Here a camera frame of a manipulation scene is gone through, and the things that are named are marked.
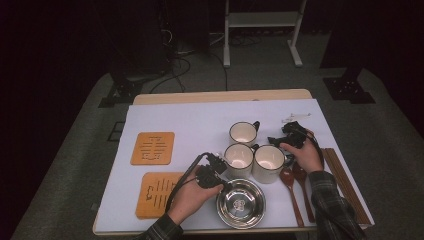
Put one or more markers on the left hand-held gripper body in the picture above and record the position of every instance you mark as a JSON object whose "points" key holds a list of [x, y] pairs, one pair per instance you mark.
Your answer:
{"points": [[210, 176]]}

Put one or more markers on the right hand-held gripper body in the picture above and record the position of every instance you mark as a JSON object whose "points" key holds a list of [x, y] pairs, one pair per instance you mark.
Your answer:
{"points": [[298, 136]]}

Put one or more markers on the steel bowl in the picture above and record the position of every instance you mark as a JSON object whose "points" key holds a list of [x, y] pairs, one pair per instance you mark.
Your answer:
{"points": [[241, 205]]}

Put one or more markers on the wooden coaster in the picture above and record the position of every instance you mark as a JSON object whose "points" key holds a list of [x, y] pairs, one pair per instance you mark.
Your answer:
{"points": [[152, 148], [153, 193]]}

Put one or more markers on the person's right hand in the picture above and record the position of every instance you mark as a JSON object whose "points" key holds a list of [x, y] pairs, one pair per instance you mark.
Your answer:
{"points": [[310, 158]]}

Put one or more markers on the person's left hand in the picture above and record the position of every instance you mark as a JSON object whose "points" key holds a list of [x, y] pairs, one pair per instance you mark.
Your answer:
{"points": [[190, 203]]}

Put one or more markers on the white cup black rim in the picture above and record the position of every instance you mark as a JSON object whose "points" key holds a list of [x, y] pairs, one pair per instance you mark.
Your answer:
{"points": [[244, 132], [238, 158], [268, 160]]}

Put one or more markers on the brown wooden spoon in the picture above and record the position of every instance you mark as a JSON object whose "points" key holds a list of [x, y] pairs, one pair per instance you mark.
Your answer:
{"points": [[289, 186], [304, 193]]}

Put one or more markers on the row of brown chopsticks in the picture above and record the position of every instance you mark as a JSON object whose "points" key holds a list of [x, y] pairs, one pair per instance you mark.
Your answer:
{"points": [[340, 170]]}

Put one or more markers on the black stand base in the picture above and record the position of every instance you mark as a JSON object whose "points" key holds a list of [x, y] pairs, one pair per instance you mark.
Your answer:
{"points": [[348, 90], [121, 91]]}

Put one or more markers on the wooden table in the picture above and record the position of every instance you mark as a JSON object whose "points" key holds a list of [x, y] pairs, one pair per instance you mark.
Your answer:
{"points": [[216, 96]]}

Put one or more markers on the white metal stand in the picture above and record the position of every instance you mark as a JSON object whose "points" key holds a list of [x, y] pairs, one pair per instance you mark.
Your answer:
{"points": [[263, 19]]}

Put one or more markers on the black square floor frame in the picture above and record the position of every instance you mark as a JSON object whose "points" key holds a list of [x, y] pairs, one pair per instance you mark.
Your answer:
{"points": [[116, 131]]}

